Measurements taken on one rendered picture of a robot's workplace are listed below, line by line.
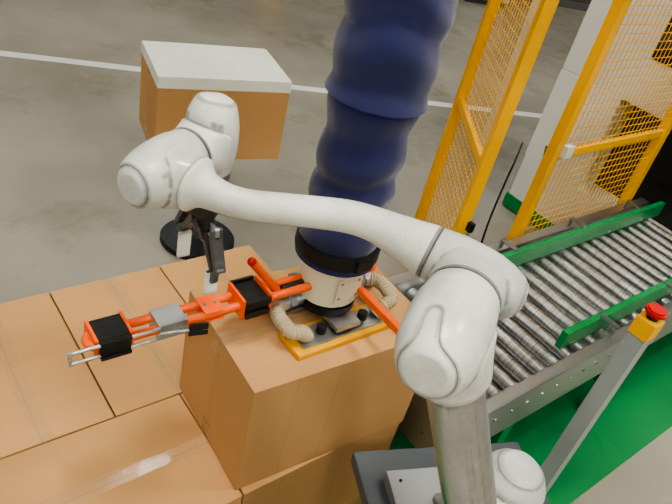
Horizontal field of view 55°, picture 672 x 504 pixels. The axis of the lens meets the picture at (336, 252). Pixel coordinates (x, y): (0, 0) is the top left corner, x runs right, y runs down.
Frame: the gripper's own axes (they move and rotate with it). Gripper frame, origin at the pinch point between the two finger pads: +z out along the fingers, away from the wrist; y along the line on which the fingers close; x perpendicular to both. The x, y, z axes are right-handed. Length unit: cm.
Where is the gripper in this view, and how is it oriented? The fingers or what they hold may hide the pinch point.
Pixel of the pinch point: (196, 269)
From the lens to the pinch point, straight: 146.5
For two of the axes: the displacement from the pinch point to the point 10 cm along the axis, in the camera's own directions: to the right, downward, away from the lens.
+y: -5.7, -5.8, 5.9
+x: -8.0, 2.0, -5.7
